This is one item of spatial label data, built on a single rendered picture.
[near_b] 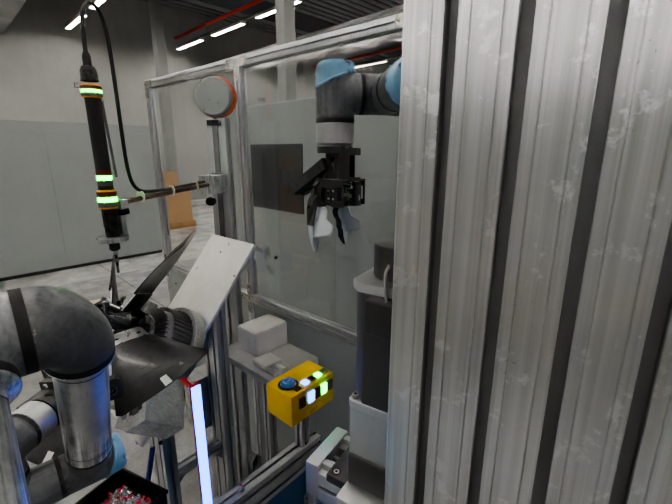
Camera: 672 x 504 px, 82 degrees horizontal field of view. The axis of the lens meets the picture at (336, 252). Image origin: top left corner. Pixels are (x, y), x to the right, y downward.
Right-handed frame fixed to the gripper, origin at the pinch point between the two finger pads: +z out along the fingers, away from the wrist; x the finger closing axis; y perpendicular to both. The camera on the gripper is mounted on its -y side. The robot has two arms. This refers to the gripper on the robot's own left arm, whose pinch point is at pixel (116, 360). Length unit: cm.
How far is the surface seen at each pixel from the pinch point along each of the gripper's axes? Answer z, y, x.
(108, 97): 1074, 671, -273
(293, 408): 4.4, -40.3, 18.5
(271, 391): 8.6, -33.9, 16.1
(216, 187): 69, -5, -35
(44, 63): 964, 754, -353
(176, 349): 5.8, -12.2, 0.9
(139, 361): 0.7, -5.2, 0.9
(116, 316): 13.7, 7.6, -6.1
